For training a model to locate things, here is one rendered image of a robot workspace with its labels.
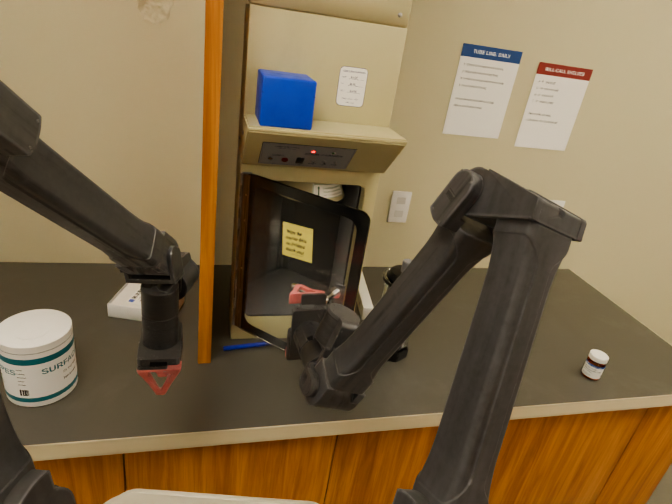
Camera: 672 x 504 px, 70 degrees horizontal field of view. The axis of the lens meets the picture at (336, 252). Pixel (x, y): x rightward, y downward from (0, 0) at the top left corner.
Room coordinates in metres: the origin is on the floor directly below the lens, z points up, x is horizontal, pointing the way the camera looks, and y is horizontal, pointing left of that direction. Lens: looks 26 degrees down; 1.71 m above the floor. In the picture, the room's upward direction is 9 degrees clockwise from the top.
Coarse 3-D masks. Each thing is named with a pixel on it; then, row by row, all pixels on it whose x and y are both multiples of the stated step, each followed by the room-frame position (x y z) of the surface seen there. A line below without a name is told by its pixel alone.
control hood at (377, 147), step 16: (256, 128) 0.89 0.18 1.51; (272, 128) 0.90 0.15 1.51; (288, 128) 0.92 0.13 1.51; (320, 128) 0.96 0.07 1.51; (336, 128) 0.99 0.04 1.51; (352, 128) 1.01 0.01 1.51; (368, 128) 1.04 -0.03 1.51; (384, 128) 1.07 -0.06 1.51; (256, 144) 0.92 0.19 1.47; (304, 144) 0.94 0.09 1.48; (320, 144) 0.95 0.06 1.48; (336, 144) 0.95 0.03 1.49; (352, 144) 0.96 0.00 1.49; (368, 144) 0.96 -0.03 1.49; (384, 144) 0.97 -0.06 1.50; (400, 144) 0.98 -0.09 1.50; (256, 160) 0.97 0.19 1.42; (352, 160) 1.01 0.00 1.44; (368, 160) 1.01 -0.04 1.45; (384, 160) 1.02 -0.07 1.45
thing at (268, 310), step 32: (256, 192) 0.97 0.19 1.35; (288, 192) 0.93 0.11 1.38; (256, 224) 0.96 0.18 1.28; (320, 224) 0.89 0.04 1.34; (352, 224) 0.86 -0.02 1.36; (256, 256) 0.96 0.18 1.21; (288, 256) 0.92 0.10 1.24; (320, 256) 0.89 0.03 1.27; (352, 256) 0.86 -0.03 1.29; (256, 288) 0.96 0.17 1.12; (288, 288) 0.92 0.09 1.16; (320, 288) 0.88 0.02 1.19; (352, 288) 0.85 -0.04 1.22; (256, 320) 0.95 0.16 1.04; (288, 320) 0.92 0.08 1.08
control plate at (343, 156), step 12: (264, 144) 0.92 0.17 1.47; (276, 144) 0.93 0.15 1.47; (288, 144) 0.93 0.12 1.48; (264, 156) 0.96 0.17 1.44; (276, 156) 0.96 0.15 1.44; (288, 156) 0.97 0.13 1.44; (300, 156) 0.97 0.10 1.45; (312, 156) 0.98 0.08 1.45; (324, 156) 0.98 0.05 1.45; (336, 156) 0.99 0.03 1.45; (348, 156) 0.99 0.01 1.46; (336, 168) 1.02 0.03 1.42
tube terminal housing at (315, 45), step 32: (256, 32) 1.00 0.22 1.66; (288, 32) 1.02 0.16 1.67; (320, 32) 1.04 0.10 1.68; (352, 32) 1.06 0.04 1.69; (384, 32) 1.08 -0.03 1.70; (256, 64) 1.00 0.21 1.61; (288, 64) 1.02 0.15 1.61; (320, 64) 1.04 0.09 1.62; (352, 64) 1.06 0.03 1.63; (384, 64) 1.08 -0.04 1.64; (320, 96) 1.04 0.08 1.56; (384, 96) 1.08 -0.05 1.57
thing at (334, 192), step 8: (288, 184) 1.08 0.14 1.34; (296, 184) 1.08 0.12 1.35; (304, 184) 1.07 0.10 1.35; (312, 184) 1.07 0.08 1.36; (320, 184) 1.08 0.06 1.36; (328, 184) 1.09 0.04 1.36; (336, 184) 1.11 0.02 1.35; (312, 192) 1.07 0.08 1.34; (320, 192) 1.07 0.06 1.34; (328, 192) 1.08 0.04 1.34; (336, 192) 1.10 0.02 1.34; (336, 200) 1.09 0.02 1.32
